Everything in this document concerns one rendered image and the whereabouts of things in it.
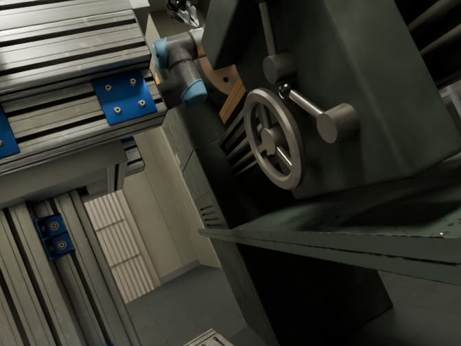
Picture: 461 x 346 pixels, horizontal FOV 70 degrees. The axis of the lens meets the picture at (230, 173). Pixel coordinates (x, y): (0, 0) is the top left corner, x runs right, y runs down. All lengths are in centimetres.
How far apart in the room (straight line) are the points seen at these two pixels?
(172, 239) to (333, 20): 398
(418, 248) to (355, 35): 21
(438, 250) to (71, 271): 67
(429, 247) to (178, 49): 77
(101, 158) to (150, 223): 355
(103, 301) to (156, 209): 349
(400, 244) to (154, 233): 396
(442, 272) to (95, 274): 64
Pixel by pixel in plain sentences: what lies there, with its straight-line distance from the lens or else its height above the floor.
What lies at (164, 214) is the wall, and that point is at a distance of 424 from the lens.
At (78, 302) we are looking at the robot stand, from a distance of 79.
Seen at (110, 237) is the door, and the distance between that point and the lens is 413.
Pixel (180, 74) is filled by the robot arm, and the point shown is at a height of 100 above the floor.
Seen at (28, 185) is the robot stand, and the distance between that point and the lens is 69.
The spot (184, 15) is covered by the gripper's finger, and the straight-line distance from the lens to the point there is 142.
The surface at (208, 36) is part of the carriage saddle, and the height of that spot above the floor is 91.
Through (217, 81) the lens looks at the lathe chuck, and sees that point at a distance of 115.
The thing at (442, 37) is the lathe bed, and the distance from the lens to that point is 42.
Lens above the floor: 66
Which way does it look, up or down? 3 degrees up
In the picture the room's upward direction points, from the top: 24 degrees counter-clockwise
